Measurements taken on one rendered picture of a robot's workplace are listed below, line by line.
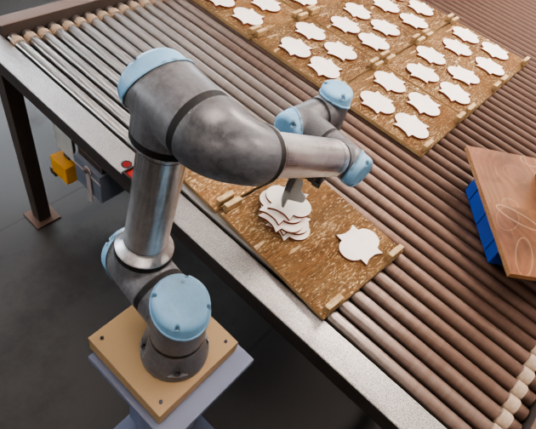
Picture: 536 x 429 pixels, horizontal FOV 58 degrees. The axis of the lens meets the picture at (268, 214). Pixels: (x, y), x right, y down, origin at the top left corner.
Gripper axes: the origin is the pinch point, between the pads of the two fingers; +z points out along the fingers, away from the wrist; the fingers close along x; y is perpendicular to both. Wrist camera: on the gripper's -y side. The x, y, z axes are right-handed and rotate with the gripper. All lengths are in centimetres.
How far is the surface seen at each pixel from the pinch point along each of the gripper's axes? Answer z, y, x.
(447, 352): 10, 55, -13
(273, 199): 4.3, -3.7, -2.7
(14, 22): 7, -117, 12
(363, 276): 8.5, 28.0, -6.8
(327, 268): 8.5, 18.7, -10.9
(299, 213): 4.3, 4.6, -2.3
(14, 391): 102, -60, -64
